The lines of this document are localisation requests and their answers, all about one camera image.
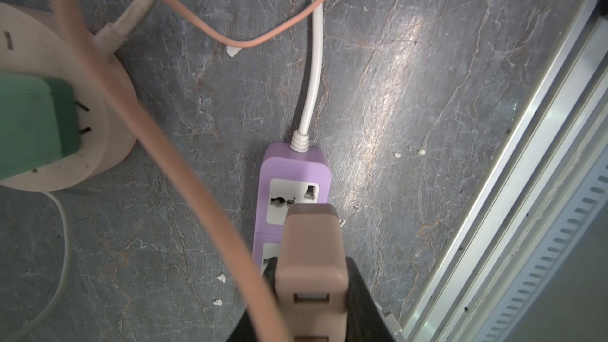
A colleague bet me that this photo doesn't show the purple power strip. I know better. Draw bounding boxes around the purple power strip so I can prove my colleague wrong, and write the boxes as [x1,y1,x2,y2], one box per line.
[253,142,332,272]

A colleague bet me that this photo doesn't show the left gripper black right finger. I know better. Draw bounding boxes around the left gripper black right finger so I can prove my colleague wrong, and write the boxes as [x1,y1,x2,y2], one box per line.
[345,257,394,342]

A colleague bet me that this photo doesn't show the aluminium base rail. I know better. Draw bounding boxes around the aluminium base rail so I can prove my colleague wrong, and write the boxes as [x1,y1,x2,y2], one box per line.
[397,0,607,341]

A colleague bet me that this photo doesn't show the white power strip cords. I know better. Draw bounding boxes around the white power strip cords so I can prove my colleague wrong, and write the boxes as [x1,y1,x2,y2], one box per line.
[92,0,325,154]

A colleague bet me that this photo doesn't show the pink multi-head charging cable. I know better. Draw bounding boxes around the pink multi-head charging cable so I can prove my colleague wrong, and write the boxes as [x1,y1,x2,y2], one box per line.
[49,0,364,342]

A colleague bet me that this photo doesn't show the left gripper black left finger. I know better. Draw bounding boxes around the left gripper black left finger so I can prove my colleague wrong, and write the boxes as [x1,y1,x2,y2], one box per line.
[226,258,279,342]

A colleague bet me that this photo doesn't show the light green charger adapter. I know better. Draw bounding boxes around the light green charger adapter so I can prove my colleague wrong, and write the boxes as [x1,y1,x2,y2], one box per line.
[1,72,91,180]

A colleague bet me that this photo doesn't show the pink charger adapter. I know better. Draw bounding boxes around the pink charger adapter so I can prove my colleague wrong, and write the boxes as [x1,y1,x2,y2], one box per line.
[274,204,349,341]

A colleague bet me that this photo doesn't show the round pink power socket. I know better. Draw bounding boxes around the round pink power socket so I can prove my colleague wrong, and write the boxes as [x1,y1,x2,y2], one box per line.
[1,3,136,192]

